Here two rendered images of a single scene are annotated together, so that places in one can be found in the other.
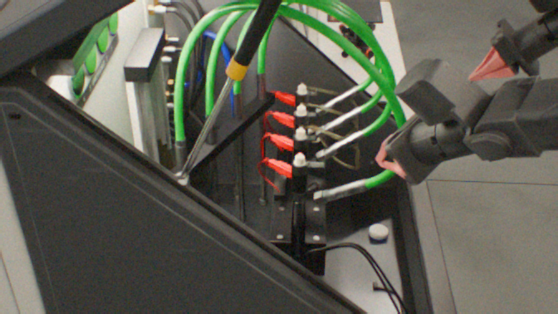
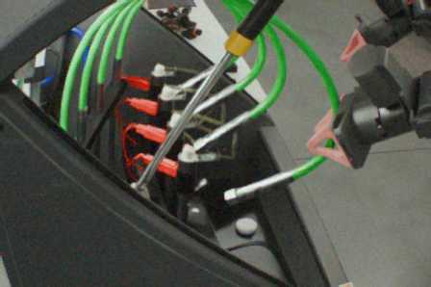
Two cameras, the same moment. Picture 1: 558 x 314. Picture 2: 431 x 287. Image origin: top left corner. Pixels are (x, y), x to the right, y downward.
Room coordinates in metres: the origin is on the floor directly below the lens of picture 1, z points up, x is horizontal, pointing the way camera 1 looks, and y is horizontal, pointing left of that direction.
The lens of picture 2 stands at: (0.14, 0.23, 1.70)
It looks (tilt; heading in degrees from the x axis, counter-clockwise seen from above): 34 degrees down; 339
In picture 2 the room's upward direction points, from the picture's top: 8 degrees clockwise
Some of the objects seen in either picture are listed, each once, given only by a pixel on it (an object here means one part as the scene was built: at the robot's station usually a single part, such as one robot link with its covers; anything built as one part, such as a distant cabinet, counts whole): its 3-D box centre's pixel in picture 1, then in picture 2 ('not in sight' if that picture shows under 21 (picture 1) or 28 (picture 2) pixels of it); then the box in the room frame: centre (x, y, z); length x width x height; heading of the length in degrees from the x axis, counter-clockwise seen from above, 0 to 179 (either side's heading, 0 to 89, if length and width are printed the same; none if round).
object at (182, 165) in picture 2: (305, 210); (190, 212); (0.92, -0.05, 1.01); 0.05 x 0.03 x 0.21; 88
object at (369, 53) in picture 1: (359, 36); (180, 17); (1.65, -0.21, 1.01); 0.23 x 0.11 x 0.06; 178
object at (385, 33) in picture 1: (359, 56); (181, 36); (1.62, -0.21, 0.97); 0.70 x 0.22 x 0.03; 178
